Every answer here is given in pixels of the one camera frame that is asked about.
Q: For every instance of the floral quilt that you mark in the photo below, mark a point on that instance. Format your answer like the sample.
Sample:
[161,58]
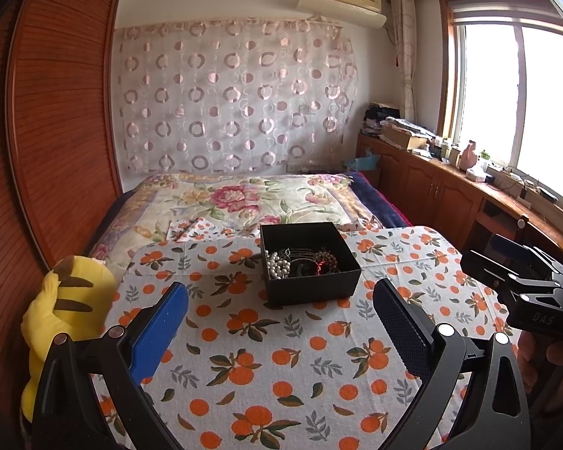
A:
[234,197]

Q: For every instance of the teal bag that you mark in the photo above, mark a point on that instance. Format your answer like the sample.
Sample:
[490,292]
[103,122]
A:
[362,163]

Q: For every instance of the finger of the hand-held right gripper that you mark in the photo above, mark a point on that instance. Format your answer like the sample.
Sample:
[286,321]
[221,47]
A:
[509,246]
[488,269]

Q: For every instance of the white tissue box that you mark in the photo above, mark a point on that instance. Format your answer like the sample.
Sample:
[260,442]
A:
[479,173]

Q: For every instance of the pale window curtain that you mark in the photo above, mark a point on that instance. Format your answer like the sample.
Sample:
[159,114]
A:
[406,56]

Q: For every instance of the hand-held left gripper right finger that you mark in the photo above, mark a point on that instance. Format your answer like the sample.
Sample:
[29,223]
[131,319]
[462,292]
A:
[399,333]

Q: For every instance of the black jewelry box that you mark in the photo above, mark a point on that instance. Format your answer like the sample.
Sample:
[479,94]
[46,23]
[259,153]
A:
[309,290]

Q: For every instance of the cardboard box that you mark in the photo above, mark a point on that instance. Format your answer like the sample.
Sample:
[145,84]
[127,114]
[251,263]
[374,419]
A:
[403,139]

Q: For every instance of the wood framed window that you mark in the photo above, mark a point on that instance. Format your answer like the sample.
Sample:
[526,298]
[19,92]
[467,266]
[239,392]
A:
[521,103]

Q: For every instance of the person's right hand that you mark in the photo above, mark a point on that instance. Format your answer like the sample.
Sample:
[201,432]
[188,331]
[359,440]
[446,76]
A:
[556,375]

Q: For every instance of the wooden side cabinet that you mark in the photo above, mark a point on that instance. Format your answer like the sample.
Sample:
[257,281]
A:
[431,192]

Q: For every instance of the dark blue blanket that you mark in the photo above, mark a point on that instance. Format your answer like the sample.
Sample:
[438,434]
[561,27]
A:
[380,201]

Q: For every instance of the yellow striped plush toy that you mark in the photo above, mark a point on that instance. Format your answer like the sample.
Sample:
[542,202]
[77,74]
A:
[70,300]

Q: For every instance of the sheer circle pattern curtain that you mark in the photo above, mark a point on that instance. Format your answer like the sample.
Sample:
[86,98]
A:
[234,93]

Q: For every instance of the pile of dark clothes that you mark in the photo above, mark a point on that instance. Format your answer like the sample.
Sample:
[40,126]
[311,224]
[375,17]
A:
[375,119]

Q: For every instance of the pink vase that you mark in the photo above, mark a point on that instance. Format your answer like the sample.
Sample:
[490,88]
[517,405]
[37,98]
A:
[468,155]

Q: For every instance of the folded orange print cloth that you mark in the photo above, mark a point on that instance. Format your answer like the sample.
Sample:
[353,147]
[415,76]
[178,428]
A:
[197,229]

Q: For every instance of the wall air conditioner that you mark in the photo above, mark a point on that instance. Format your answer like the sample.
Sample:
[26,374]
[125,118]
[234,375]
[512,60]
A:
[340,0]

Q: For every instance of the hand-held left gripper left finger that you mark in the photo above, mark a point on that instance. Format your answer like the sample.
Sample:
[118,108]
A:
[162,328]

